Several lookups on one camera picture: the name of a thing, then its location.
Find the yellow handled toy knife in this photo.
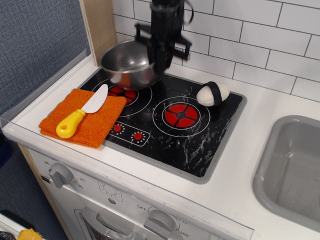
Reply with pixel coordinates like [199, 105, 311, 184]
[56, 84, 109, 139]

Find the white plush rice ball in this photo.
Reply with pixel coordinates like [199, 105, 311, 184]
[196, 81, 230, 107]

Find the grey oven knob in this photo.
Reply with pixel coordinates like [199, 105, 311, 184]
[143, 210, 176, 240]
[48, 163, 74, 189]

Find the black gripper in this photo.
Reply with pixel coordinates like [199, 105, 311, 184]
[135, 6, 192, 75]

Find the stainless steel bowl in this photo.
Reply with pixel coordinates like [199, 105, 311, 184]
[100, 39, 164, 91]

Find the black toy cooktop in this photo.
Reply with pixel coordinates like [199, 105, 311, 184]
[80, 70, 247, 184]

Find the light wooden side post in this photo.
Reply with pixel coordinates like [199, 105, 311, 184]
[79, 0, 118, 67]

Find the grey right oven knob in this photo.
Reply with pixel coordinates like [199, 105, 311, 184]
[143, 210, 176, 240]

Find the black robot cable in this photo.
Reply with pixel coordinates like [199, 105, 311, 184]
[183, 0, 195, 26]

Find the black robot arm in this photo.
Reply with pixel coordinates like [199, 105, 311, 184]
[135, 0, 192, 75]

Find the white toy oven front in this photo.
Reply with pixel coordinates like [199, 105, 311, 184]
[30, 150, 254, 240]

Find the orange folded cloth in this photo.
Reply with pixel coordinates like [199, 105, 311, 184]
[39, 88, 127, 148]

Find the yellow black object on floor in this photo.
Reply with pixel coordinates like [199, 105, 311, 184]
[0, 229, 43, 240]

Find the grey left oven knob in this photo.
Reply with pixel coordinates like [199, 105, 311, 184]
[48, 163, 74, 189]

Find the grey sink basin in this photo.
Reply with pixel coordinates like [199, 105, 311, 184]
[252, 115, 320, 232]

